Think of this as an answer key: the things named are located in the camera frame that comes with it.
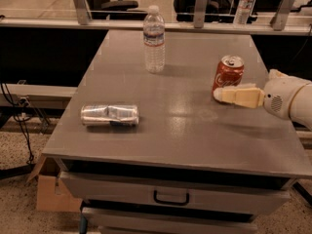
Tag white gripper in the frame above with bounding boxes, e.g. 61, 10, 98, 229
213, 69, 311, 119

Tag red coke can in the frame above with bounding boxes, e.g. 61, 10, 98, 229
212, 55, 245, 92

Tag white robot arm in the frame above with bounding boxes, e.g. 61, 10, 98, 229
213, 69, 312, 131

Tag crushed silver can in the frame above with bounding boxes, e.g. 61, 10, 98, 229
80, 104, 139, 126

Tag metal glass railing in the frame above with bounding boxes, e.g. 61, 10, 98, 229
0, 0, 312, 36

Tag background water bottle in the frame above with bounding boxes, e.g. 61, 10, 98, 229
233, 0, 254, 24

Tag clear water bottle on table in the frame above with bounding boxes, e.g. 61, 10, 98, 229
143, 5, 165, 73

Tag black office chair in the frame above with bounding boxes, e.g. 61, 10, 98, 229
87, 0, 138, 20

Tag grey top drawer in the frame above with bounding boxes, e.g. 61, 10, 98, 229
60, 172, 290, 215

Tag grey drawer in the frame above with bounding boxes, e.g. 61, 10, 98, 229
60, 172, 290, 215
82, 208, 257, 234

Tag grey lower drawer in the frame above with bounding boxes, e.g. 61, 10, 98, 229
82, 208, 257, 234

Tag grey side shelf left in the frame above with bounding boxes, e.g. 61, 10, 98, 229
7, 84, 77, 109

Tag cardboard box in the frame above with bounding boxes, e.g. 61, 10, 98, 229
27, 155, 82, 213

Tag black drawer handle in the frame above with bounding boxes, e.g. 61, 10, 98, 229
153, 190, 190, 206

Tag black cables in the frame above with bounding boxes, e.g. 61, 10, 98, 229
0, 81, 50, 166

